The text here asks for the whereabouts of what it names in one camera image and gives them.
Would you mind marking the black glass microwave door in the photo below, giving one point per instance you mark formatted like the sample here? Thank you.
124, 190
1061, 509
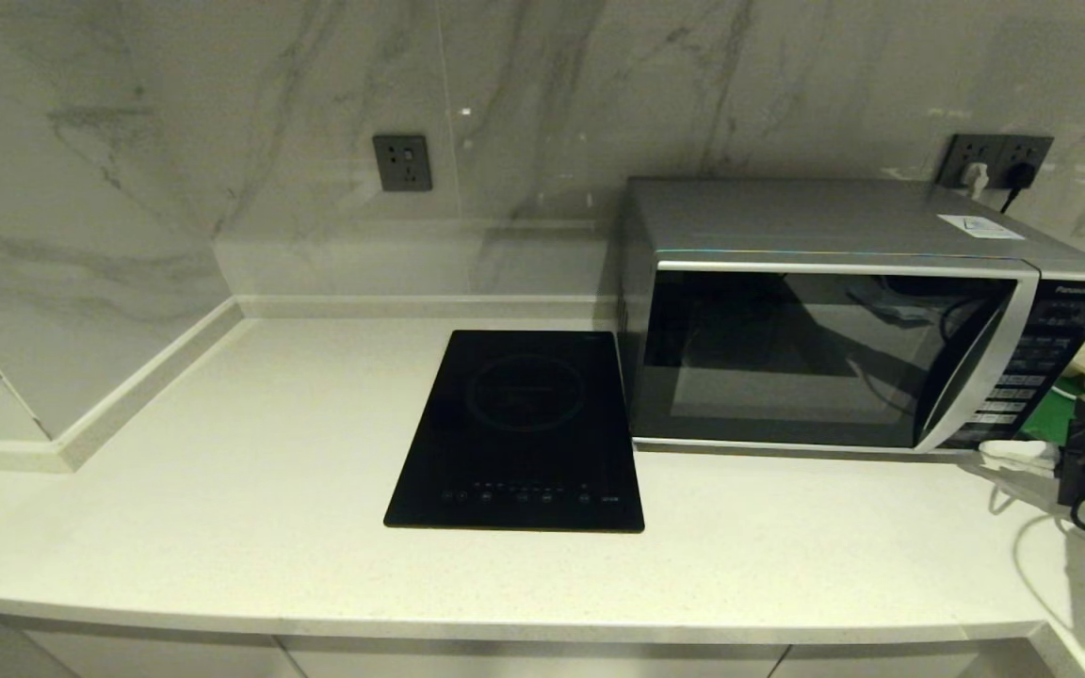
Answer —
787, 367

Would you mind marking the white paper sheet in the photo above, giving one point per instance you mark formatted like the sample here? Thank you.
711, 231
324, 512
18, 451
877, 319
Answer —
980, 227

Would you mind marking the silver Panasonic microwave oven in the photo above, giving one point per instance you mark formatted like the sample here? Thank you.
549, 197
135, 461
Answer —
787, 217

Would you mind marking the green board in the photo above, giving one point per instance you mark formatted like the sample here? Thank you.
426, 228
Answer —
1056, 414

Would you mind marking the white power plug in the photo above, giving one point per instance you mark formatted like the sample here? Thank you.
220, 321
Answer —
976, 179

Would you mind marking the black glass induction cooktop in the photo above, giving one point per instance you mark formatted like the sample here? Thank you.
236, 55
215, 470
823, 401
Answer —
519, 433

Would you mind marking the grey double wall socket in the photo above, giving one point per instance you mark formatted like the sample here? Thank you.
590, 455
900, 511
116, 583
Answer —
995, 151

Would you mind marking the grey single wall socket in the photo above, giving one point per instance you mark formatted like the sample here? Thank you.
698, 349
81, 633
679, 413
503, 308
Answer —
403, 162

